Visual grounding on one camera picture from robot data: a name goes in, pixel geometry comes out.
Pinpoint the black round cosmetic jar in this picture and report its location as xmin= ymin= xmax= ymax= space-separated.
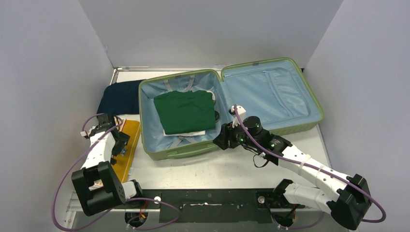
xmin=215 ymin=110 xmax=220 ymax=122

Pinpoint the yellow striped towel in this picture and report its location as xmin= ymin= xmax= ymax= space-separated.
xmin=112 ymin=119 xmax=141 ymax=183

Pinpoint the white shirt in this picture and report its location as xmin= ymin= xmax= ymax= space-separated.
xmin=162 ymin=130 xmax=206 ymax=137

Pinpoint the white oval lotion bottle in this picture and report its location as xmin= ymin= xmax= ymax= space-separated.
xmin=207 ymin=91 xmax=216 ymax=103

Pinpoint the dark green cloth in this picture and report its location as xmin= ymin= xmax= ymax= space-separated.
xmin=153 ymin=90 xmax=216 ymax=134

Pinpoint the green suitcase with blue lining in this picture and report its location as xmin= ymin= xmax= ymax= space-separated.
xmin=138 ymin=58 xmax=324 ymax=160

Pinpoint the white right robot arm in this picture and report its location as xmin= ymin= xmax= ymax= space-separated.
xmin=213 ymin=116 xmax=371 ymax=230

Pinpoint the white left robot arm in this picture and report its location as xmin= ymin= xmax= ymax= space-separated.
xmin=71 ymin=114 xmax=145 ymax=216

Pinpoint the navy blue folded cloth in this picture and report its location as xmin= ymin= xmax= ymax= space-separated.
xmin=97 ymin=80 xmax=143 ymax=116

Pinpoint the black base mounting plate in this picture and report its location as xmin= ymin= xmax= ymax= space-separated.
xmin=143 ymin=188 xmax=294 ymax=223

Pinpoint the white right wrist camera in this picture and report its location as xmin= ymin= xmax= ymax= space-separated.
xmin=229 ymin=105 xmax=246 ymax=128

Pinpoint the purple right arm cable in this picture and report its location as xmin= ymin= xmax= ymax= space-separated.
xmin=233 ymin=104 xmax=387 ymax=231

